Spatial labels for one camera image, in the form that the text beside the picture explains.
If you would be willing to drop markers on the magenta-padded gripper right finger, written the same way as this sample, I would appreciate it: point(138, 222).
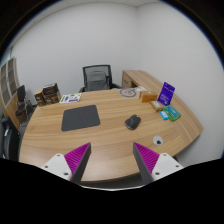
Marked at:
point(146, 159)

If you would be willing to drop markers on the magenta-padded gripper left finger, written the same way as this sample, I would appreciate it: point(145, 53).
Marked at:
point(77, 159)

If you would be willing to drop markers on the black computer mouse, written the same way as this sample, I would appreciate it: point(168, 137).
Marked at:
point(132, 122)

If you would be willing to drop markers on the dark grey mouse pad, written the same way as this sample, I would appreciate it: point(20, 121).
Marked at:
point(80, 117)

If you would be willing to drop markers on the small blue packet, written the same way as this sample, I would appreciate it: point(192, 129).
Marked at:
point(164, 115)

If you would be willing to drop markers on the green packet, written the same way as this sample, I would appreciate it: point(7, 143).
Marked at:
point(173, 112)

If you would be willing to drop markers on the small tan labelled box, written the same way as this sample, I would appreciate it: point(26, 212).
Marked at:
point(156, 105)

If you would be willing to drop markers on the white sticker sheet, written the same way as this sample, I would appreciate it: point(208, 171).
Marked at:
point(70, 98)

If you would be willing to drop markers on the orange cardboard box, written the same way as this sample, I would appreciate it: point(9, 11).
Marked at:
point(148, 96)

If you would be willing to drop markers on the large brown printed box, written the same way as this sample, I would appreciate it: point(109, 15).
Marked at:
point(53, 98)

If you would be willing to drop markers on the purple card package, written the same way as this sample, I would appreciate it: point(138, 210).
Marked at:
point(166, 94)

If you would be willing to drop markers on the white paper sheet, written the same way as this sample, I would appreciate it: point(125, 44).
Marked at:
point(140, 89)

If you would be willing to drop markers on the small brown printed box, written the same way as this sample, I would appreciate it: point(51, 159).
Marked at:
point(39, 98)

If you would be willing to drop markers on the black leather armchair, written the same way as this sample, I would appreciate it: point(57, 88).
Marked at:
point(8, 138)

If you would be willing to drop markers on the black printed box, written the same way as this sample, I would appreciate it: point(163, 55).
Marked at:
point(50, 88)

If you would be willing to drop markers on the grey backpack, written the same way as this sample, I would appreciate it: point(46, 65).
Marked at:
point(97, 81)

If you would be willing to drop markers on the wooden side desk cabinet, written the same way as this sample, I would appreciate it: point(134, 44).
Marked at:
point(140, 77)

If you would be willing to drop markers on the black visitor chair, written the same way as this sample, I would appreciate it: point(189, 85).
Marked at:
point(21, 93)

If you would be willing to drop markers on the black mesh office chair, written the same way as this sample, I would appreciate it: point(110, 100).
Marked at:
point(96, 68)

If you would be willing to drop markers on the wooden shelf unit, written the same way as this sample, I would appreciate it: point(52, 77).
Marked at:
point(9, 83)

